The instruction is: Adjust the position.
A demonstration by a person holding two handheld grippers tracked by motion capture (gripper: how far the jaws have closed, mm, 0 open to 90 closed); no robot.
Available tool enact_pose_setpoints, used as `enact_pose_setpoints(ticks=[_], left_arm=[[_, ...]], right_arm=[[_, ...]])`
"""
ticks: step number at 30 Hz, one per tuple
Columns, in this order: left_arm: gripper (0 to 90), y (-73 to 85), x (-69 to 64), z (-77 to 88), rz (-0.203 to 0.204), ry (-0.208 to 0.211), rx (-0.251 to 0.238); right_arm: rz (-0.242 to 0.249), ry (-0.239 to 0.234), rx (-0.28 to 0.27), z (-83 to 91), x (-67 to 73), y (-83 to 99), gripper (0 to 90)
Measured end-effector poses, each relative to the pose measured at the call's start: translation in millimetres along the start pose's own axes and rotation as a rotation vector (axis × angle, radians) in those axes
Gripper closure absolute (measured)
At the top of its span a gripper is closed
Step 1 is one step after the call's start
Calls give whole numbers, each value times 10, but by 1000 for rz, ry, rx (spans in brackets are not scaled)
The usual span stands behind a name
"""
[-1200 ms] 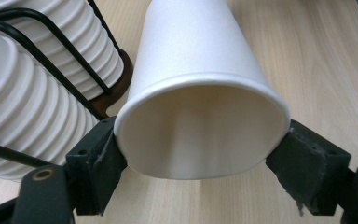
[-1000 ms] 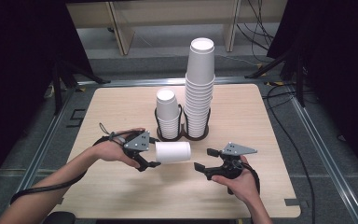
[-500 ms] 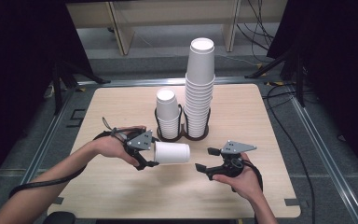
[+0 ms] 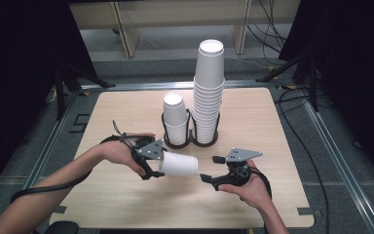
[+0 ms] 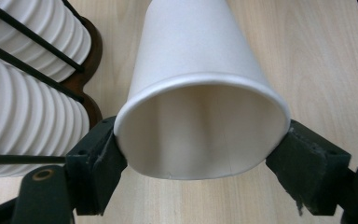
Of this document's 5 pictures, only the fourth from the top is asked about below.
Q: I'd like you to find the single white paper cup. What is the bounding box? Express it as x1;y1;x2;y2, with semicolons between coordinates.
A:
158;150;200;177

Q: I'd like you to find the thin white floor cable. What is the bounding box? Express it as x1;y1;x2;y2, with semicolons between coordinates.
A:
224;56;271;70

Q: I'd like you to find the long black floor cable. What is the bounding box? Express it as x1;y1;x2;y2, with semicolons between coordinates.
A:
273;86;331;234

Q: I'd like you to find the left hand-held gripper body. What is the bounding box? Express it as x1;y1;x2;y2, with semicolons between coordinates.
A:
130;136;166;168

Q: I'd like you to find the person's left hand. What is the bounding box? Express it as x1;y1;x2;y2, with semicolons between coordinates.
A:
99;131;157;176

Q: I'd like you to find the hand-held gripper black cable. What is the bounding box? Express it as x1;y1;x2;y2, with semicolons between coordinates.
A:
10;120;138;205
247;165;273;200

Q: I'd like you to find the black double cup holder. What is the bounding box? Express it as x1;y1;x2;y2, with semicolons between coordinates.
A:
161;108;222;150

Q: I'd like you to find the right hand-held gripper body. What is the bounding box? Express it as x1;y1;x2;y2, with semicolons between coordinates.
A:
216;147;263;192

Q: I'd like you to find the short stack of white paper cups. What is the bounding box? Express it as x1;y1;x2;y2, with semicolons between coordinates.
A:
162;92;190;146

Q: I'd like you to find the person's right hand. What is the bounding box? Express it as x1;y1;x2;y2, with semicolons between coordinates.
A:
218;159;274;211

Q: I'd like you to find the black stool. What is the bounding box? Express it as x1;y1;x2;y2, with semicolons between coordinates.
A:
43;220;81;234

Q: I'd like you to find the left hand-held gripper black cable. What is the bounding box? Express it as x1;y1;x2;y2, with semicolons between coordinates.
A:
10;120;138;205

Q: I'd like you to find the bundle of black cables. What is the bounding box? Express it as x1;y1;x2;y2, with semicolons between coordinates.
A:
246;0;288;55

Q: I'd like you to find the black metal stand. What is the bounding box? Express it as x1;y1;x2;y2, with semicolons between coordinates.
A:
53;57;117;121
255;48;321;113

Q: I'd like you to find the black curtain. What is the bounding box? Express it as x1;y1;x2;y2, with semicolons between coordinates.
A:
0;0;99;204
278;0;374;184

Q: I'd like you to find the right hand-held gripper black cable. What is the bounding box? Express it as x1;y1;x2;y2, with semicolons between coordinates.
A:
247;165;273;200

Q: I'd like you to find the aluminium floor rail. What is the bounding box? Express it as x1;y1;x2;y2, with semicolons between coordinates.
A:
300;94;374;234
79;79;281;93
0;87;82;234

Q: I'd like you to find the beige wooden bench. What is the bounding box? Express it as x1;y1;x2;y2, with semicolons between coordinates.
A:
68;0;301;59

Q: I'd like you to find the tall stack of white paper cups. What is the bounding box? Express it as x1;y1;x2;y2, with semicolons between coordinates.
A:
192;38;226;145

